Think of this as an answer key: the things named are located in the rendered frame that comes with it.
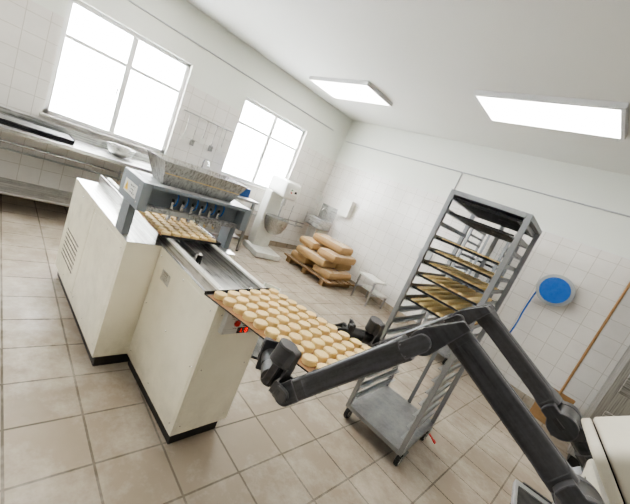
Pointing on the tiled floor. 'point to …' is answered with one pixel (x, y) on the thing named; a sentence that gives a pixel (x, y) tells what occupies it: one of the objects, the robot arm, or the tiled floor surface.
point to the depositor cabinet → (105, 272)
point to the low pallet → (318, 274)
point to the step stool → (371, 288)
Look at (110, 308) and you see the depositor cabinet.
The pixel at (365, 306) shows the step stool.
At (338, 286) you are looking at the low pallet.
